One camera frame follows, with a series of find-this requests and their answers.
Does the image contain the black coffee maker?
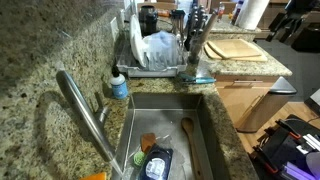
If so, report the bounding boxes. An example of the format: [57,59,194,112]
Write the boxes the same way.
[139,5,158,36]

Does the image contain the small wooden spatula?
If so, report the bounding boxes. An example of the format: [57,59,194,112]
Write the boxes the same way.
[140,133,156,154]

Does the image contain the orange sponge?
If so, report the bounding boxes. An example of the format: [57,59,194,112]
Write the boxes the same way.
[79,172,107,180]

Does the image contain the stainless steel sink basin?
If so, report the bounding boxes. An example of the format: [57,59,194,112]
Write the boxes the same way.
[111,93,230,180]

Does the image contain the wooden cutting board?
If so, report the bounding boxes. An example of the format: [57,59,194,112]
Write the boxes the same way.
[204,44,267,62]
[207,39,261,59]

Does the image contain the grey dish drying rack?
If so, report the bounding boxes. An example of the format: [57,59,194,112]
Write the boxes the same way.
[116,35,187,77]

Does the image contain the blue hand soap bottle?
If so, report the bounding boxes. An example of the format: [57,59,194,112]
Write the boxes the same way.
[110,66,128,99]

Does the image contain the black knife block with knives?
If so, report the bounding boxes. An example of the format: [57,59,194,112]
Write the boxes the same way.
[184,5,207,51]

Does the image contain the black plastic food tray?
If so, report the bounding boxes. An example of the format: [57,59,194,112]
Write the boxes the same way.
[138,144,173,180]

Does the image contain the lower wooden cutting board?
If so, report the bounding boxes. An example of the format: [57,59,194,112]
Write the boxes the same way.
[204,44,267,62]

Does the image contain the upper wooden cutting board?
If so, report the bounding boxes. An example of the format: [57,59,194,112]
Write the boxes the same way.
[207,39,261,59]

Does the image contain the stainless steel kitchen faucet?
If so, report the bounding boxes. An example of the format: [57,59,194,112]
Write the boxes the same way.
[56,70,123,176]

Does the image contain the black orange equipment case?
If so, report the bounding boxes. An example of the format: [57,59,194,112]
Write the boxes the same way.
[250,115,320,180]

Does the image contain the clear plastic container in rack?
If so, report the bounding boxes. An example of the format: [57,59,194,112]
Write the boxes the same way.
[143,31,179,71]

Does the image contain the green scrubber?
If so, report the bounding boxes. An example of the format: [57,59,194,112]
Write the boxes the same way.
[133,151,146,167]

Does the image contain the long wooden spoon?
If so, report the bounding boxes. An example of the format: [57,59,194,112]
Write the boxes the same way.
[181,117,203,180]

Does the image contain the white paper towel roll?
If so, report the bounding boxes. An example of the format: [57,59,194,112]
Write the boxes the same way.
[236,0,270,30]

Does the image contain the steel lidded trash can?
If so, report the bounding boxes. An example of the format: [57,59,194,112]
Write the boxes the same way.
[236,77,297,133]

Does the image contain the white plate in rack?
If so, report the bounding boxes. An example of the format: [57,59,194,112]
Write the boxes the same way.
[129,14,146,67]

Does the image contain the teal handled scissors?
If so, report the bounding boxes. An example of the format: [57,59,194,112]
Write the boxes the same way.
[178,73,215,84]

